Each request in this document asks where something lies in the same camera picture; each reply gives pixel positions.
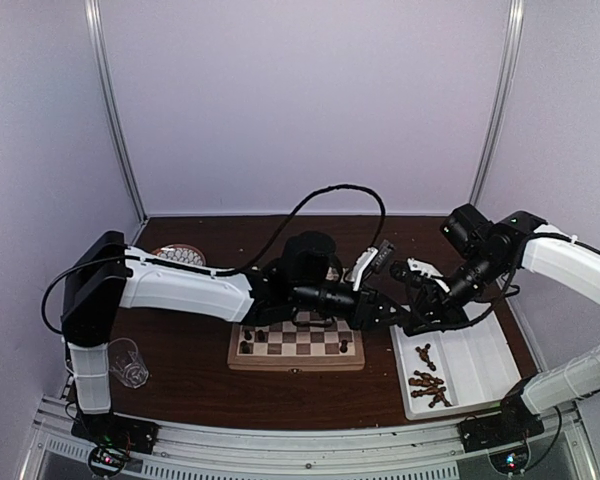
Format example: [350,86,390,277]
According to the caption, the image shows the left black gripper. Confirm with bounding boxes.
[294,280,413,334]

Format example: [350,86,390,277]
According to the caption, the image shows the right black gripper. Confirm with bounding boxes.
[405,250,509,336]

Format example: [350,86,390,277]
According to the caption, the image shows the brown chess pieces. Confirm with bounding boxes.
[415,343,437,371]

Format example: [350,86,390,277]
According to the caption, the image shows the wooden chess board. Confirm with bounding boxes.
[227,319,365,373]

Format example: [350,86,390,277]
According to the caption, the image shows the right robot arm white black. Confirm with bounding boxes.
[403,204,600,442]

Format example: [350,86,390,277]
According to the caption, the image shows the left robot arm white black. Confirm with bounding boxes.
[55,231,407,444]

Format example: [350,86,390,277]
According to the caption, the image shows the brown chess piece pile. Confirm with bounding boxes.
[407,370,453,409]

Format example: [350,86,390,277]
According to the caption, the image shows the white plastic compartment tray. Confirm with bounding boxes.
[391,313,521,421]

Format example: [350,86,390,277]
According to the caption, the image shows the patterned ceramic plate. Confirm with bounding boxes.
[152,243,206,266]

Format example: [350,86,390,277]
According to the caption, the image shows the clear drinking glass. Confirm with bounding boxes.
[108,338,149,389]

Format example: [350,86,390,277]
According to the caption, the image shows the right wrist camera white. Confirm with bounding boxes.
[389,258,449,293]

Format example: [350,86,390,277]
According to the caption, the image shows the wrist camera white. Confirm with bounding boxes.
[389,258,449,293]
[344,240,395,291]

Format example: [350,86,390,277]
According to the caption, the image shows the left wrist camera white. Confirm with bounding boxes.
[344,240,395,291]

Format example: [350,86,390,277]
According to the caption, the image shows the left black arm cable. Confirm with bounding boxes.
[42,183,387,336]

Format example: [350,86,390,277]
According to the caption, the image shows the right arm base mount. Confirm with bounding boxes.
[457,414,544,453]

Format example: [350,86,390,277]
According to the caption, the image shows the right aluminium frame post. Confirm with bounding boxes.
[468,0,525,206]

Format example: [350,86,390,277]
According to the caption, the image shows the aluminium frame post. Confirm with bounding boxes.
[468,0,525,206]
[84,0,148,223]

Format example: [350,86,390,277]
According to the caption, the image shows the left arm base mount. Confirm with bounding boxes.
[71,406,159,454]

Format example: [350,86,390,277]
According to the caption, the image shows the front aluminium rail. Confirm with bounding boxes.
[15,396,600,479]

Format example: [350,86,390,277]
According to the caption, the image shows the left aluminium frame post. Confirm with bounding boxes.
[84,0,148,223]

